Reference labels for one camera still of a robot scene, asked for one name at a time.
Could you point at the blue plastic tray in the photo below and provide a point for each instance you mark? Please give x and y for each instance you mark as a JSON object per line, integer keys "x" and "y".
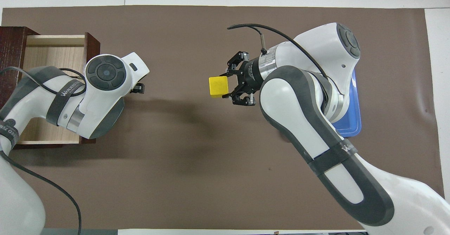
{"x": 353, "y": 122}

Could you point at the wooden drawer with dark front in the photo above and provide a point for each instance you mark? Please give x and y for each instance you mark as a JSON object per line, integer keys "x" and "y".
{"x": 56, "y": 54}

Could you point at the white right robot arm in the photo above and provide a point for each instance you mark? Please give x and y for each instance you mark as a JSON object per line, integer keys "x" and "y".
{"x": 299, "y": 105}

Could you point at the yellow cube block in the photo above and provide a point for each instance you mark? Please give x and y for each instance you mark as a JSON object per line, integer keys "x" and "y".
{"x": 218, "y": 86}

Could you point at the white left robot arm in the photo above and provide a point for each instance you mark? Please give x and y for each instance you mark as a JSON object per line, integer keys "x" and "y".
{"x": 105, "y": 73}

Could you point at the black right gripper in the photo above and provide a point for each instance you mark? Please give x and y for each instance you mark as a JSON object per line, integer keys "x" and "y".
{"x": 250, "y": 76}

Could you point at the brown paper table mat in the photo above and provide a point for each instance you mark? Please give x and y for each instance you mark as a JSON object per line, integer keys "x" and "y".
{"x": 197, "y": 157}

